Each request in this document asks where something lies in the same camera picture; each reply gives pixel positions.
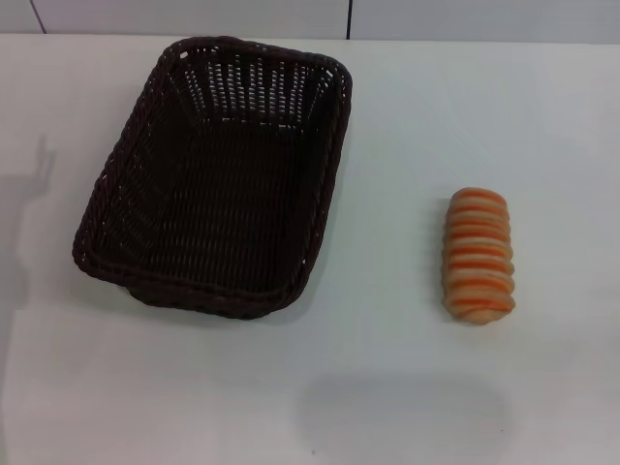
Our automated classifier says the dark brown woven basket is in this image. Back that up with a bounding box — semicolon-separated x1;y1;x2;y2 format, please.
71;34;354;321

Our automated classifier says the orange striped bread roll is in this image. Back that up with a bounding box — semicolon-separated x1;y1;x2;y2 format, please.
441;186;516;325

